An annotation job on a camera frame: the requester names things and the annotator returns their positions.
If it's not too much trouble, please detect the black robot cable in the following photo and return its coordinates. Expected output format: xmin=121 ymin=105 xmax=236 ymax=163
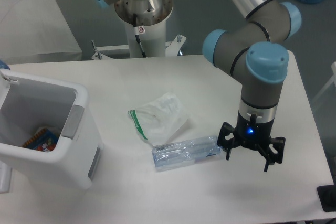
xmin=132 ymin=13 xmax=147 ymax=58

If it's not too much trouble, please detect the white frame at right edge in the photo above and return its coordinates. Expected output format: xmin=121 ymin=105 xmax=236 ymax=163
xmin=311 ymin=62 xmax=335 ymax=111

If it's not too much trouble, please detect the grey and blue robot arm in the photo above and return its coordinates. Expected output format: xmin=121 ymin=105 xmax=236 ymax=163
xmin=96 ymin=0 xmax=301 ymax=166

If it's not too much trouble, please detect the black clamp at table edge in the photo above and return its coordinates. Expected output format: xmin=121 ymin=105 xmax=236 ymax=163
xmin=317 ymin=185 xmax=335 ymax=212

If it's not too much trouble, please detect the blue object behind can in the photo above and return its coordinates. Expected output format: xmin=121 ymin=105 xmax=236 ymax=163
xmin=0 ymin=60 xmax=11 ymax=70

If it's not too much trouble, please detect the colourful snack wrapper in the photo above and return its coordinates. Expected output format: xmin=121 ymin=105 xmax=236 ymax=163
xmin=22 ymin=128 xmax=59 ymax=152

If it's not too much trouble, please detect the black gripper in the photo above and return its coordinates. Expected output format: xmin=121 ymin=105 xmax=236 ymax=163
xmin=217 ymin=113 xmax=286 ymax=172

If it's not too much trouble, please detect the white push-lid trash can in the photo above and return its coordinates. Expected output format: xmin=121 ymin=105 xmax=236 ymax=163
xmin=1 ymin=69 xmax=103 ymax=189

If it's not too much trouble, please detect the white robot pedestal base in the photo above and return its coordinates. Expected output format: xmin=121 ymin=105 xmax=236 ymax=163
xmin=91 ymin=22 xmax=186 ymax=60

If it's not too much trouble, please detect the clear plastic water bottle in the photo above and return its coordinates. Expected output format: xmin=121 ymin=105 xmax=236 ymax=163
xmin=152 ymin=136 xmax=221 ymax=171

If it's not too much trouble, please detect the white plastic bag green stripe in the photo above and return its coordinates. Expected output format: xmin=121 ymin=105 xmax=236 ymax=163
xmin=128 ymin=92 xmax=190 ymax=146

